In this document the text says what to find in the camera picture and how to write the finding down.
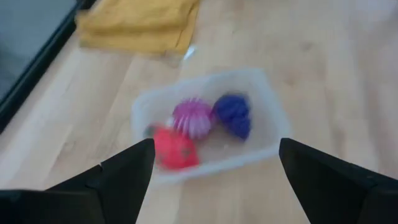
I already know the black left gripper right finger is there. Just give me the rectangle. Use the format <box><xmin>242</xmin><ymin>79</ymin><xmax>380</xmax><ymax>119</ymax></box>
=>
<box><xmin>278</xmin><ymin>138</ymin><xmax>398</xmax><ymax>224</ymax></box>

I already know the folded yellow cloth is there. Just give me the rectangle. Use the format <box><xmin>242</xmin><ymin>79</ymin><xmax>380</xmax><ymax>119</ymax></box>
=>
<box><xmin>74</xmin><ymin>0</ymin><xmax>201</xmax><ymax>58</ymax></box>

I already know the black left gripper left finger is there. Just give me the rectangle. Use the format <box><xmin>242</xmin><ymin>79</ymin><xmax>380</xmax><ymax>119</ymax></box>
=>
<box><xmin>0</xmin><ymin>138</ymin><xmax>156</xmax><ymax>224</ymax></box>

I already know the purple white striped ball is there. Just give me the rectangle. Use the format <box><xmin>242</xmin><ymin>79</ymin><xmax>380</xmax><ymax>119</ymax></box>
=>
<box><xmin>171</xmin><ymin>96</ymin><xmax>215</xmax><ymax>141</ymax></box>

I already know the small white plastic scrap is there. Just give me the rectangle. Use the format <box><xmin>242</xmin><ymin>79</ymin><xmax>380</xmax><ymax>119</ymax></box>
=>
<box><xmin>183</xmin><ymin>45</ymin><xmax>198</xmax><ymax>62</ymax></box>

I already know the purple toy grape bunch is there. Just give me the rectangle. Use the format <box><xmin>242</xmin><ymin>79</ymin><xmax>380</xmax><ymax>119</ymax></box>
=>
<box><xmin>213</xmin><ymin>92</ymin><xmax>252</xmax><ymax>141</ymax></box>

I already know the clear plastic tupperware container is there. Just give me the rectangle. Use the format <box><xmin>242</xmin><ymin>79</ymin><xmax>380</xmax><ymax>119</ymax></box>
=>
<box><xmin>130</xmin><ymin>67</ymin><xmax>293</xmax><ymax>184</ymax></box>

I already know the large red toy fruit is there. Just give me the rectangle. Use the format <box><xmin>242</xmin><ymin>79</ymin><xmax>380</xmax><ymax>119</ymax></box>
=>
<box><xmin>144</xmin><ymin>123</ymin><xmax>200</xmax><ymax>172</ymax></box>

